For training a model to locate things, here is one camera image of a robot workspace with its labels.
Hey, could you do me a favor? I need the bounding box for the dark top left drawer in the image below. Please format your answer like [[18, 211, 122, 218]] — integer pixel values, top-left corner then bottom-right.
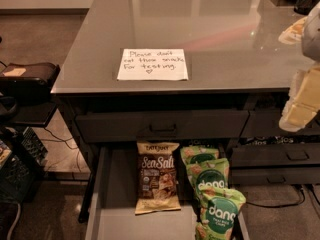
[[75, 110, 249, 143]]

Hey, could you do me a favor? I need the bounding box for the dark drawer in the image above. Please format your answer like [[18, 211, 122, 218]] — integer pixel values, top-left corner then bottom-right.
[[241, 109, 320, 138], [75, 110, 249, 143], [229, 167, 320, 185], [230, 143, 320, 168]]

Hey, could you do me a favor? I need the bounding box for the rear green dang chip bag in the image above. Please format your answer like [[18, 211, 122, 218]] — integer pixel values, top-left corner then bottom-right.
[[180, 146, 219, 165]]

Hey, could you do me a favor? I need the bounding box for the green dang chip bag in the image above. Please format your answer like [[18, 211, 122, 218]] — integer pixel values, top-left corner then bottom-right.
[[180, 146, 219, 165], [186, 158, 229, 195], [195, 186, 246, 240]]

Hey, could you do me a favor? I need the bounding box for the grey counter cabinet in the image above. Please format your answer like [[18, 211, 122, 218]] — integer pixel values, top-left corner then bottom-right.
[[50, 0, 320, 224]]

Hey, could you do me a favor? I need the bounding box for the brown sea salt chip bag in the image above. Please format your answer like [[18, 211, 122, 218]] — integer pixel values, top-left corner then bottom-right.
[[135, 142, 181, 215]]

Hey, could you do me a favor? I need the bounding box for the middle green dang chip bag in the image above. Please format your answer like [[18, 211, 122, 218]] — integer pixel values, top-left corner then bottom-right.
[[186, 158, 229, 195]]

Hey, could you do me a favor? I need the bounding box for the dark top right drawer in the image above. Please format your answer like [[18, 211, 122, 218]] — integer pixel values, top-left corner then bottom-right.
[[241, 109, 320, 138]]

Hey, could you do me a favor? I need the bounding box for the dark bottom right drawer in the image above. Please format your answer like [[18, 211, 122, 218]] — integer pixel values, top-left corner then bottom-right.
[[229, 167, 320, 185]]

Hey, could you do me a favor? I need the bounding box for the open grey middle drawer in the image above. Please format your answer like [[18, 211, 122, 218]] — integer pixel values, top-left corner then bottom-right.
[[84, 145, 251, 240]]

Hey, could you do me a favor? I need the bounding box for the front green dang chip bag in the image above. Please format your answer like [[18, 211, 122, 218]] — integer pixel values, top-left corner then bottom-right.
[[195, 186, 246, 240]]

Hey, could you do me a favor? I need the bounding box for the dark middle right drawer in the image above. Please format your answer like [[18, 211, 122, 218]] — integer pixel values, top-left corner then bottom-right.
[[230, 143, 320, 168]]

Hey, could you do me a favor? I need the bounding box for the white handwritten paper note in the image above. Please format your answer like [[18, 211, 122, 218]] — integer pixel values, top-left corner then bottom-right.
[[117, 49, 189, 81]]

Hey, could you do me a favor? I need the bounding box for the black chair with tan label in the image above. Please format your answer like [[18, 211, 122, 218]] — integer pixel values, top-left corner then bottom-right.
[[0, 62, 60, 127]]

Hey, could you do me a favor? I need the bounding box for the dark plastic crate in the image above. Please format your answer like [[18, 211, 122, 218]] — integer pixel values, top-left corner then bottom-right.
[[0, 127, 48, 202]]

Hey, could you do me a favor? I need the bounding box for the black floor cable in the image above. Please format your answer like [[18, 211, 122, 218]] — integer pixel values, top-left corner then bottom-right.
[[245, 184, 306, 209]]

